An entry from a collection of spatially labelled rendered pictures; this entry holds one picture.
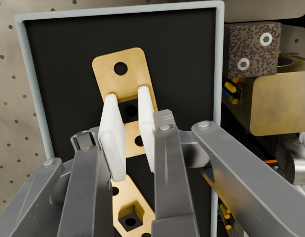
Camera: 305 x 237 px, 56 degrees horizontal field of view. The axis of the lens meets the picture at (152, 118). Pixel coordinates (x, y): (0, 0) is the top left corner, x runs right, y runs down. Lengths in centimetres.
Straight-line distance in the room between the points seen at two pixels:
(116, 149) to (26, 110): 61
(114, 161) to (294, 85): 24
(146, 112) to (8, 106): 63
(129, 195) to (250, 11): 21
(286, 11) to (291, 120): 12
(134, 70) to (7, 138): 63
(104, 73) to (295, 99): 22
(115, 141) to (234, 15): 19
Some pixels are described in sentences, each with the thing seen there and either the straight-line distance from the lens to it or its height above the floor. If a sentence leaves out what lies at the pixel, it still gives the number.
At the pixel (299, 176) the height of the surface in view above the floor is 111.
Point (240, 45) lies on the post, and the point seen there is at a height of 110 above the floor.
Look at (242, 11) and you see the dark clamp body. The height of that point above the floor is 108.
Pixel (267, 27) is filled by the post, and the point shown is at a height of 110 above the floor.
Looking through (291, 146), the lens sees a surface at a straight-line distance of 40.
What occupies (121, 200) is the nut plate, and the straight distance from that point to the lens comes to 26.
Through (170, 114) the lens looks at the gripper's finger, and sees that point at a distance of 17.
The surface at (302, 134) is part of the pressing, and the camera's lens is 48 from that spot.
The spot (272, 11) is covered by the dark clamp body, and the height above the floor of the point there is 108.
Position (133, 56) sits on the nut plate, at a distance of 21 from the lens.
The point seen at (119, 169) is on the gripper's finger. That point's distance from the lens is 16.
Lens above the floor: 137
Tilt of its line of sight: 67 degrees down
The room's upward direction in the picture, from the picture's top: 169 degrees clockwise
